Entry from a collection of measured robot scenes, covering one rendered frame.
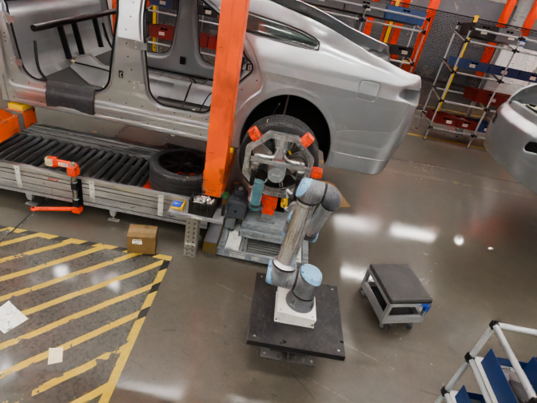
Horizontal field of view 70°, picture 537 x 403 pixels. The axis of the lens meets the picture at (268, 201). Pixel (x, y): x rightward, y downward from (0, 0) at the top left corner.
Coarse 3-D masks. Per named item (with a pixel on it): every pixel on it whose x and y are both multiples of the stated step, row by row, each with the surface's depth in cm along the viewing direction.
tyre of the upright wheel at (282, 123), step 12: (264, 120) 308; (276, 120) 299; (288, 120) 302; (264, 132) 298; (288, 132) 296; (300, 132) 295; (312, 132) 316; (312, 144) 300; (240, 156) 310; (312, 156) 304; (240, 168) 316
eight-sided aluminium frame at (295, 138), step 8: (264, 136) 291; (272, 136) 290; (280, 136) 289; (288, 136) 289; (296, 136) 292; (248, 144) 300; (256, 144) 295; (296, 144) 292; (248, 152) 298; (304, 152) 294; (248, 160) 302; (312, 160) 297; (248, 168) 311; (248, 176) 310; (304, 176) 305; (264, 192) 317; (272, 192) 315; (280, 192) 319
